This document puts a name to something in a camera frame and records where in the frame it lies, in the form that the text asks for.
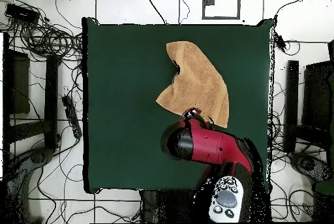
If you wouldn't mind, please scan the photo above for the orange terry towel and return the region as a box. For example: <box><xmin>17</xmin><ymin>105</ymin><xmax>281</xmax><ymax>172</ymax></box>
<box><xmin>155</xmin><ymin>40</ymin><xmax>230</xmax><ymax>129</ymax></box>

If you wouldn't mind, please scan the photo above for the dark green tablecloth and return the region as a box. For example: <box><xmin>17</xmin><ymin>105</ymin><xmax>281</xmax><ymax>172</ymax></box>
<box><xmin>81</xmin><ymin>16</ymin><xmax>275</xmax><ymax>194</ymax></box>

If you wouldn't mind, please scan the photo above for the black upright bar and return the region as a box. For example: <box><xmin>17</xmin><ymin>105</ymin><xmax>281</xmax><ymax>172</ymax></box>
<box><xmin>44</xmin><ymin>54</ymin><xmax>59</xmax><ymax>149</ymax></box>
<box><xmin>283</xmin><ymin>59</ymin><xmax>300</xmax><ymax>153</ymax></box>

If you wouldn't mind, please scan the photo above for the black power adapter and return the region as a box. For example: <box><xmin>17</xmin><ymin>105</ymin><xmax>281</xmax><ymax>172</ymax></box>
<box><xmin>273</xmin><ymin>31</ymin><xmax>287</xmax><ymax>54</ymax></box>

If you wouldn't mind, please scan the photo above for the dark cabinet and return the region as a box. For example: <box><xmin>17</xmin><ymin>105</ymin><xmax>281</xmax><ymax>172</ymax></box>
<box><xmin>301</xmin><ymin>60</ymin><xmax>334</xmax><ymax>131</ymax></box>

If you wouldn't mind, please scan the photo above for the grey stand foot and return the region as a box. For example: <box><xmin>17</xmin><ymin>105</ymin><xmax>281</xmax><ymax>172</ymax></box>
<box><xmin>288</xmin><ymin>152</ymin><xmax>333</xmax><ymax>183</ymax></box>
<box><xmin>5</xmin><ymin>147</ymin><xmax>55</xmax><ymax>223</ymax></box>

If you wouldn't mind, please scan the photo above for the black power strip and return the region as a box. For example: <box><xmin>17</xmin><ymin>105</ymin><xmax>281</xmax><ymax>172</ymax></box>
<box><xmin>61</xmin><ymin>95</ymin><xmax>83</xmax><ymax>140</ymax></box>

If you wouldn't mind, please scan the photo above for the dark brown box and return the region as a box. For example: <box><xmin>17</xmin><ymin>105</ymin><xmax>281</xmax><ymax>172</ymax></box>
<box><xmin>9</xmin><ymin>49</ymin><xmax>31</xmax><ymax>115</ymax></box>

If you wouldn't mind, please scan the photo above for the black electronics box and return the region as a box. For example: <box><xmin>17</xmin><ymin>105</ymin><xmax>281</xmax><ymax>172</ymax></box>
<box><xmin>5</xmin><ymin>3</ymin><xmax>40</xmax><ymax>25</ymax></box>

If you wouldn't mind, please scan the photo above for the tangled black cable bundle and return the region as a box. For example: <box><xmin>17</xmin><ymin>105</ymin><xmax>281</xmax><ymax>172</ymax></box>
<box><xmin>0</xmin><ymin>0</ymin><xmax>84</xmax><ymax>63</ymax></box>

